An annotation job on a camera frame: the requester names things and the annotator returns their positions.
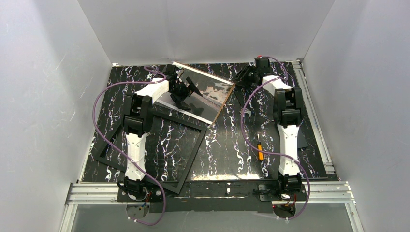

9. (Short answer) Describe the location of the photo with backing board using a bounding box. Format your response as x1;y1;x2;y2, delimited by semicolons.
155;61;234;125

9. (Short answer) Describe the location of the black picture frame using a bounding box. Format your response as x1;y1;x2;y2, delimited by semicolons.
82;111;210;191

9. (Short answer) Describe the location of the orange handled screwdriver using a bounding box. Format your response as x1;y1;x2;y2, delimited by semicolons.
257;134;264;161

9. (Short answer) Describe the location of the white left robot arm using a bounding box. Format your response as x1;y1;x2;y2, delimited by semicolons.
118;65;202;198

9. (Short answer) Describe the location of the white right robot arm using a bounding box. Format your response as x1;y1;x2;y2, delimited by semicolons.
233;56;303;200

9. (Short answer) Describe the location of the adjustable wrench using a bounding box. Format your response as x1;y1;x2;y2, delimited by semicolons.
234;86;252;118

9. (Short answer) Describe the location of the black rectangular pad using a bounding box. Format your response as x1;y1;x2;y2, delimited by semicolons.
297;129;308;149

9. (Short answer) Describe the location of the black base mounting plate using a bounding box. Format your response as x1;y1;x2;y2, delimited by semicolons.
117;179;307;213

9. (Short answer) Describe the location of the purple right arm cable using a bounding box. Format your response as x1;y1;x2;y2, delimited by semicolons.
240;56;311;221

